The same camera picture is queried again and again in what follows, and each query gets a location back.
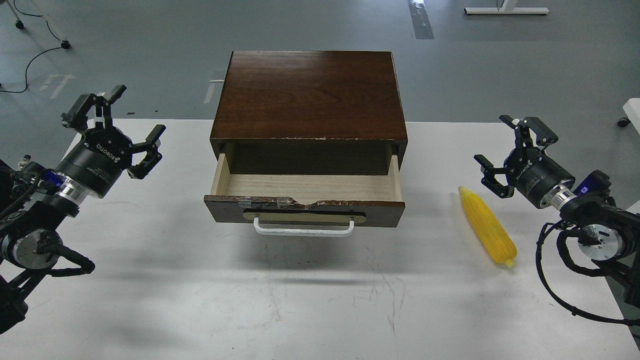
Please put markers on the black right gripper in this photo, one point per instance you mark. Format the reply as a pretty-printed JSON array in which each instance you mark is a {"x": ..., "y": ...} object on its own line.
[{"x": 527, "y": 168}]

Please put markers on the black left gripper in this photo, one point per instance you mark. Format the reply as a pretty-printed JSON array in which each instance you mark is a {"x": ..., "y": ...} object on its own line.
[{"x": 97, "y": 160}]

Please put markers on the yellow corn cob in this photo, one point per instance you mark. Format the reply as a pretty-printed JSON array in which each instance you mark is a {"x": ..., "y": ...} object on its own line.
[{"x": 491, "y": 234}]

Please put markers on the wooden drawer with white handle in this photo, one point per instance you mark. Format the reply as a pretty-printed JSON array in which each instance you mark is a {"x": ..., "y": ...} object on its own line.
[{"x": 307, "y": 205}]

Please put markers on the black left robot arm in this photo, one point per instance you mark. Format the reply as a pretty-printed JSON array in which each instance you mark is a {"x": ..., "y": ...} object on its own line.
[{"x": 35, "y": 199}]

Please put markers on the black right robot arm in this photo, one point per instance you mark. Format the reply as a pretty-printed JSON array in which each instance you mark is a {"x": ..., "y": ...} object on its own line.
[{"x": 593, "y": 233}]

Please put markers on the white furniture with caster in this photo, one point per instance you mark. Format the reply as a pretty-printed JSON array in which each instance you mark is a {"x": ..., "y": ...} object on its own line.
[{"x": 632, "y": 111}]

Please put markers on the white stand leg with caster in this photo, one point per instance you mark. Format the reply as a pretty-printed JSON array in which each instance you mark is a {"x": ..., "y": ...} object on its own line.
[{"x": 18, "y": 23}]

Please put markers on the white table base foot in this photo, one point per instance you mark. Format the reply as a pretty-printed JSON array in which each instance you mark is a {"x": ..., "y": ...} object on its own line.
[{"x": 506, "y": 8}]

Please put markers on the dark wooden cabinet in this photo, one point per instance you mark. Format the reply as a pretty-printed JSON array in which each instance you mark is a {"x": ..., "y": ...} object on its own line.
[{"x": 310, "y": 112}]

